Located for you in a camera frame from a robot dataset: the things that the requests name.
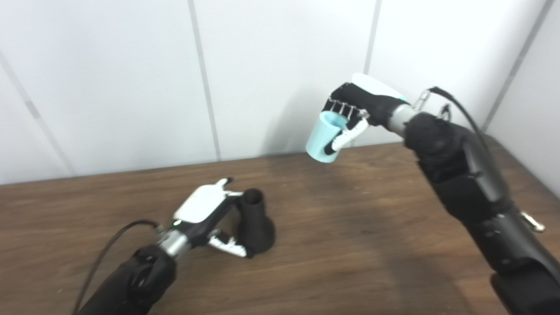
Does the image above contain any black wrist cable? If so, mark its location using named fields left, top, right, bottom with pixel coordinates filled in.
left=413, top=87, right=497, bottom=167
left=72, top=220, right=163, bottom=315

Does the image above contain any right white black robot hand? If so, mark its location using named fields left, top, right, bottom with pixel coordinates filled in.
left=322, top=73, right=412, bottom=156

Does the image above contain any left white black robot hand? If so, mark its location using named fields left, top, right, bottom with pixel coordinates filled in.
left=171, top=177, right=252, bottom=259

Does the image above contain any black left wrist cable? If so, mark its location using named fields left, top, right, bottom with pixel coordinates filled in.
left=72, top=220, right=163, bottom=315

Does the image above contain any light-blue hose piece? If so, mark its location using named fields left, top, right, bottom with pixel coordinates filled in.
left=305, top=111, right=350, bottom=164

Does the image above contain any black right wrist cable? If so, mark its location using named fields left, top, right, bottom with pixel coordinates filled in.
left=413, top=87, right=497, bottom=167

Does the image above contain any black funnel-shaped nozzle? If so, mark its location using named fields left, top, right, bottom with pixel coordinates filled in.
left=236, top=188, right=276, bottom=258

